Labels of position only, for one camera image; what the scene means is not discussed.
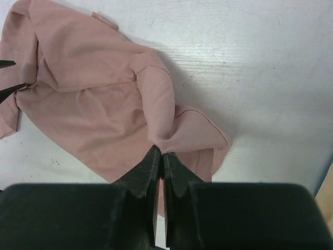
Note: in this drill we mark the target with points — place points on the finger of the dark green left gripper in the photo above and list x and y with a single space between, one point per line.
4 94
6 63

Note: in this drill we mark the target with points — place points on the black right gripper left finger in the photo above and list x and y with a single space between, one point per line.
138 222

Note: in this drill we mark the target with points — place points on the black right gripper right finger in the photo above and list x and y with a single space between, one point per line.
180 217

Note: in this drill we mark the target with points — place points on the pink graphic t shirt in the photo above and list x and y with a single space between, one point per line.
100 97

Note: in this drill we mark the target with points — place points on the folded light blue cloth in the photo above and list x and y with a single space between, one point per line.
322 177

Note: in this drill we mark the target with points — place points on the folded cream t shirt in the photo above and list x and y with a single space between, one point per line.
324 198

